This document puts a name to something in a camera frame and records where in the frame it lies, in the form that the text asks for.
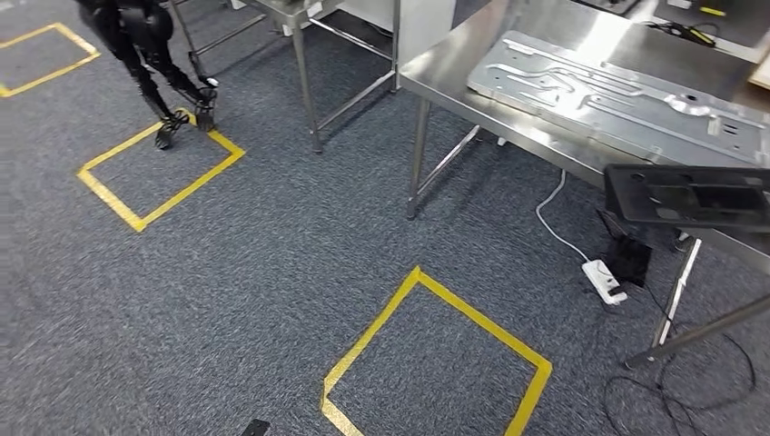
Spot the black yellow hand tool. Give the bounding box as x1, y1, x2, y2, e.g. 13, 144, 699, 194
639, 20, 721, 50

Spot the thin black floor cable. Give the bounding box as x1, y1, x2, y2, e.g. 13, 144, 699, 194
602, 281, 758, 436

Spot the dark top table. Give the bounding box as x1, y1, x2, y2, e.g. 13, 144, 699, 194
637, 0, 770, 65

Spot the white power strip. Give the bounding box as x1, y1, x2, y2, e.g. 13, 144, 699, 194
580, 258, 629, 307

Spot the wooden board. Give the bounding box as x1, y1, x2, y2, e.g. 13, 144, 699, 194
748, 51, 770, 92

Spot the white power strip cable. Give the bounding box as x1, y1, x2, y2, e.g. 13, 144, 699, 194
534, 167, 593, 264

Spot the stamped grey metal panel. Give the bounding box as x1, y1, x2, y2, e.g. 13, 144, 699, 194
466, 29, 770, 170

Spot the black plastic plate frame part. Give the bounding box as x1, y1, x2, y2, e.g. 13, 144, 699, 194
602, 163, 770, 235

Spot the stainless steel workbench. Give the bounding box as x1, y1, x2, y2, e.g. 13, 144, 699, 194
398, 0, 770, 372

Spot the stainless steel table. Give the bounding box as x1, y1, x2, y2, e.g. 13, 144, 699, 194
167, 0, 403, 155

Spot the black power adapter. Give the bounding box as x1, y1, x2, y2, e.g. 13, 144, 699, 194
600, 231, 655, 290

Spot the yellow floor tape square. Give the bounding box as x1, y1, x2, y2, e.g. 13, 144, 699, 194
0, 21, 103, 99
76, 107, 247, 234
320, 265, 554, 436

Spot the white cabinet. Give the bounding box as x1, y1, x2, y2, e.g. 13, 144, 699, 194
339, 0, 459, 68

